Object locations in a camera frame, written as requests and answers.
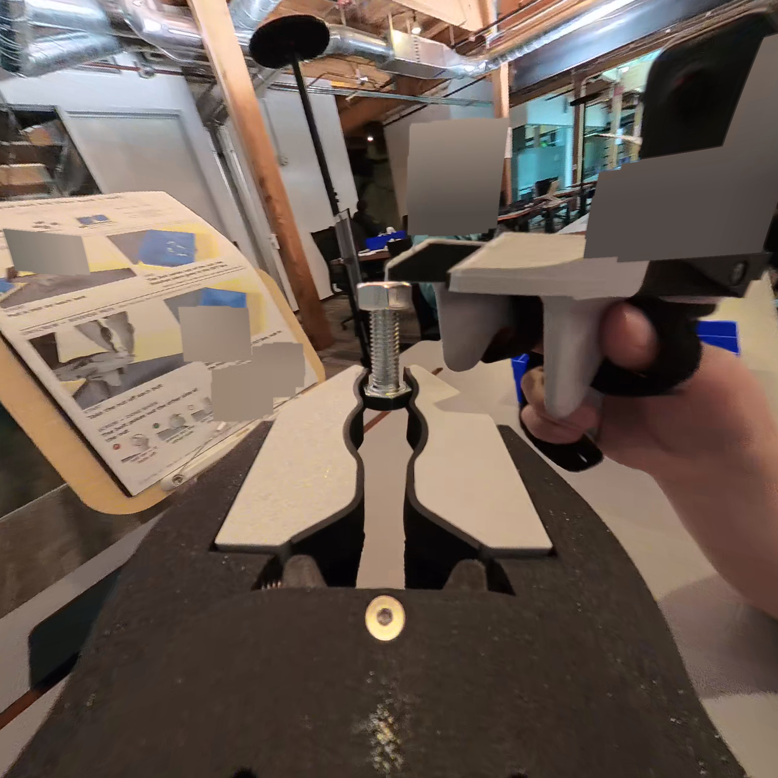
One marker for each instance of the silver ventilation duct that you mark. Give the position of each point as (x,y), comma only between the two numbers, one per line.
(255,18)

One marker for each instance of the silver hex bolt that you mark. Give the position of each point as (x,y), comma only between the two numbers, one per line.
(384,340)

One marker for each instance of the wooden display board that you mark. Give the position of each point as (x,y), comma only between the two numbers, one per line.
(54,450)

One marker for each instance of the printed instruction sheet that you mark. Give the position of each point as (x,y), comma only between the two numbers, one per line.
(121,340)

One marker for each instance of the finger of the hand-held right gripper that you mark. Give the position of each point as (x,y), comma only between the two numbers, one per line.
(471,328)
(535,264)

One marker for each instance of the person's right hand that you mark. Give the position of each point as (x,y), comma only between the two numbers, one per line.
(668,431)

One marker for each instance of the blue plastic bin with parts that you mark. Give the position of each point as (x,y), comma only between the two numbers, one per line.
(718,337)

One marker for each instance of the person's right forearm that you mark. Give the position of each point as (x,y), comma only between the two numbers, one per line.
(757,486)

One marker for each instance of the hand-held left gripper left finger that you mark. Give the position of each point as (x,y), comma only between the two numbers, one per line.
(298,462)

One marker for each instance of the black round-base stand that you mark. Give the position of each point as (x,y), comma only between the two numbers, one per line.
(292,39)

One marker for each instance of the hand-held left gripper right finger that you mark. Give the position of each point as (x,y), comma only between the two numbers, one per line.
(474,480)

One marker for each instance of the black office chair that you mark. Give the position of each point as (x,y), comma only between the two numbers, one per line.
(331,267)

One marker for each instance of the wooden support post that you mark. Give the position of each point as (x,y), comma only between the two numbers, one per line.
(261,158)

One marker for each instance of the silver hex nut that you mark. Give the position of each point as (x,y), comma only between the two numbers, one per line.
(389,401)

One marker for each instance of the silver rectangular air duct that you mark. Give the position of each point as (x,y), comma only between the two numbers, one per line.
(425,58)

